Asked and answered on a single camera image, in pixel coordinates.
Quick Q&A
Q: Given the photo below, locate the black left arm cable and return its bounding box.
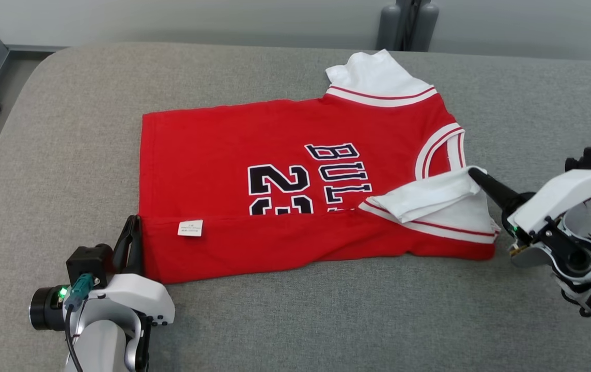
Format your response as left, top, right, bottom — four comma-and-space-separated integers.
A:
63, 305, 85, 372

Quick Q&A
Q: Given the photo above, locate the red white basketball jersey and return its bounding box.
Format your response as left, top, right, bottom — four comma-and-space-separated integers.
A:
139, 50, 500, 285

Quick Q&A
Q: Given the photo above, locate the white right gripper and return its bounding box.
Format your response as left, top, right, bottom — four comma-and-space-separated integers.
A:
469, 166, 591, 267

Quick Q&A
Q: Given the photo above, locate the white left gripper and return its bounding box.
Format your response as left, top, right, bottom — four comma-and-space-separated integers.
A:
86, 216, 176, 331

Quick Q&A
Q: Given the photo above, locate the grey metal post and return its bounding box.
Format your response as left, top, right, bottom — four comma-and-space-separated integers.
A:
377, 0, 440, 52

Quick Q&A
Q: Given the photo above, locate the teal left cable connector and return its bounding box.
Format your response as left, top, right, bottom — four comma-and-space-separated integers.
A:
64, 273, 95, 311

